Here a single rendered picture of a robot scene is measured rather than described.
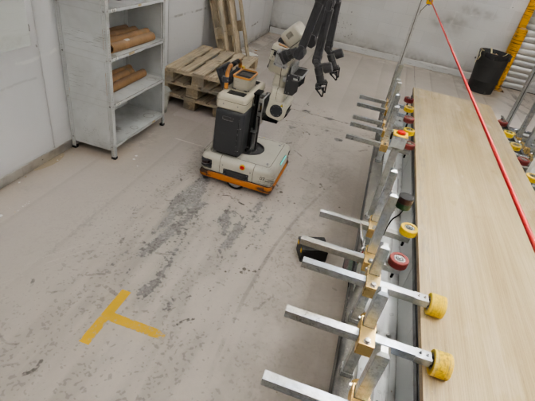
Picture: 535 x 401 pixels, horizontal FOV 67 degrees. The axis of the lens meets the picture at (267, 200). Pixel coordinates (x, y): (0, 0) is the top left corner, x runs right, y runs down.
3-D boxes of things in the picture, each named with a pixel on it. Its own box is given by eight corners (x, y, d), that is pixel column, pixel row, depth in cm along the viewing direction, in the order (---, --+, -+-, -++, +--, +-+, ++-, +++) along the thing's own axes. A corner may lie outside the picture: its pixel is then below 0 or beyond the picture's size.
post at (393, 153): (365, 218, 224) (391, 146, 198) (365, 214, 228) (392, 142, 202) (372, 220, 223) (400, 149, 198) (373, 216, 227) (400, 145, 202)
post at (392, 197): (355, 280, 183) (390, 193, 156) (356, 275, 186) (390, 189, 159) (363, 283, 182) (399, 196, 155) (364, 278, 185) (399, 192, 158)
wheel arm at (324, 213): (318, 217, 197) (320, 211, 194) (319, 214, 200) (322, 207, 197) (407, 244, 190) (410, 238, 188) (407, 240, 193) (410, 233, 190)
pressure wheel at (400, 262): (381, 280, 171) (390, 260, 164) (382, 267, 177) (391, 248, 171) (400, 286, 169) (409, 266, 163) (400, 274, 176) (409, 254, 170)
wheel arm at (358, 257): (298, 245, 177) (301, 238, 175) (300, 240, 180) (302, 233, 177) (397, 276, 170) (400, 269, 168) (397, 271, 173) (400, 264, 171)
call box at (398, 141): (388, 148, 198) (393, 134, 194) (388, 142, 204) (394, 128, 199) (402, 152, 197) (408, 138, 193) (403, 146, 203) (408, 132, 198)
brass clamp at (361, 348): (352, 352, 124) (356, 341, 121) (356, 319, 135) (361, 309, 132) (371, 359, 123) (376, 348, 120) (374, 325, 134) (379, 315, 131)
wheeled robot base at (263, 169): (197, 176, 356) (199, 151, 342) (224, 147, 408) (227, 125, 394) (270, 197, 346) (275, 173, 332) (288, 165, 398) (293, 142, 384)
